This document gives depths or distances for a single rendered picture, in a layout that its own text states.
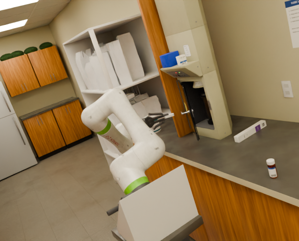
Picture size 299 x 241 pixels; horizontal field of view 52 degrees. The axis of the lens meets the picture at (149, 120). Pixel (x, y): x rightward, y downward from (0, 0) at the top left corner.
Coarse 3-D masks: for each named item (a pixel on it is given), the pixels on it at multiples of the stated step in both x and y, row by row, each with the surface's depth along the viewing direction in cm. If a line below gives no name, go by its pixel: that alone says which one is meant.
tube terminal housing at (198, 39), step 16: (192, 32) 192; (208, 32) 210; (176, 48) 213; (192, 48) 198; (208, 48) 199; (208, 64) 200; (192, 80) 212; (208, 80) 202; (208, 96) 203; (224, 96) 222; (224, 112) 211; (224, 128) 212
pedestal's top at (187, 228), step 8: (200, 216) 137; (184, 224) 135; (192, 224) 134; (200, 224) 137; (112, 232) 148; (176, 232) 131; (184, 232) 132; (120, 240) 142; (168, 240) 128; (176, 240) 130
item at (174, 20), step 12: (156, 0) 211; (168, 0) 199; (180, 0) 189; (192, 0) 190; (168, 12) 204; (180, 12) 194; (192, 12) 191; (168, 24) 210; (180, 24) 198; (192, 24) 192; (204, 24) 199
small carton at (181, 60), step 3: (177, 57) 201; (180, 57) 200; (183, 57) 200; (177, 60) 203; (180, 60) 200; (183, 60) 201; (186, 60) 201; (177, 63) 205; (180, 63) 201; (183, 63) 201; (186, 63) 202
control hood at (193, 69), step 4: (184, 64) 201; (188, 64) 195; (192, 64) 195; (196, 64) 196; (164, 68) 216; (168, 68) 210; (172, 68) 206; (176, 68) 202; (180, 68) 198; (184, 68) 195; (188, 68) 194; (192, 68) 195; (196, 68) 196; (200, 68) 198; (184, 72) 203; (188, 72) 199; (192, 72) 196; (196, 72) 197; (200, 72) 198; (172, 76) 224; (192, 76) 204; (196, 76) 201
